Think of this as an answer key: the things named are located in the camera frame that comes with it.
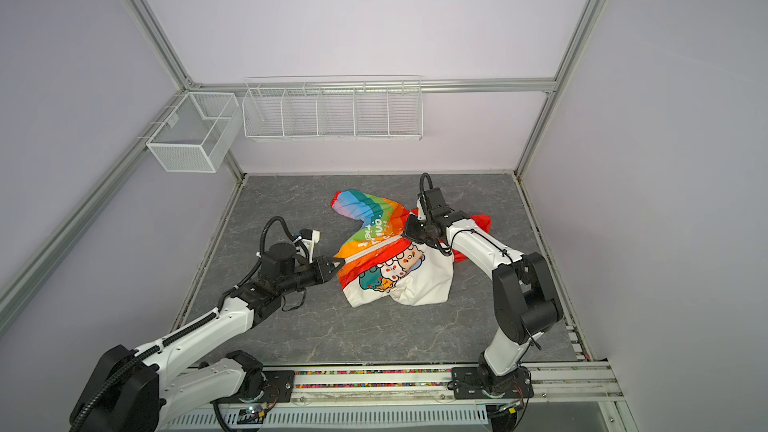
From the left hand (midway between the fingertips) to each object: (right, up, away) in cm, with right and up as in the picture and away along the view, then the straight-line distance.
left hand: (345, 266), depth 80 cm
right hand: (+17, +8, +11) cm, 21 cm away
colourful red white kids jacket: (+9, -1, +8) cm, 12 cm away
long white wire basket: (-7, +49, +19) cm, 53 cm away
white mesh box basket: (-50, +39, +16) cm, 66 cm away
